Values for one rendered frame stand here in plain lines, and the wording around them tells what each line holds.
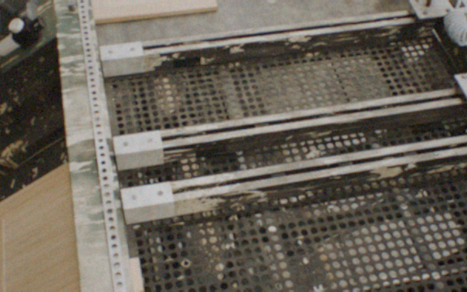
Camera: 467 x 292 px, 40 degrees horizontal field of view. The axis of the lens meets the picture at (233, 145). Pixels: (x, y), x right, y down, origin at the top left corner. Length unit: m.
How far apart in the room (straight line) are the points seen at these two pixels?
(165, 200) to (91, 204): 0.19
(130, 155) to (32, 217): 0.55
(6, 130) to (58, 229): 0.59
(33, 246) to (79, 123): 0.47
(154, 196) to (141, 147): 0.16
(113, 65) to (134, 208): 0.53
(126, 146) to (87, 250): 0.31
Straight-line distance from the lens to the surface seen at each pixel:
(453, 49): 2.21
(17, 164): 2.36
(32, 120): 2.44
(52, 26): 2.15
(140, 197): 1.64
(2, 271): 2.18
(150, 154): 1.74
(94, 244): 1.61
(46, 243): 2.08
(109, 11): 2.21
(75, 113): 1.86
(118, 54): 1.98
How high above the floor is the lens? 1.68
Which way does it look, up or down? 17 degrees down
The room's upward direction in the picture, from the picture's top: 61 degrees clockwise
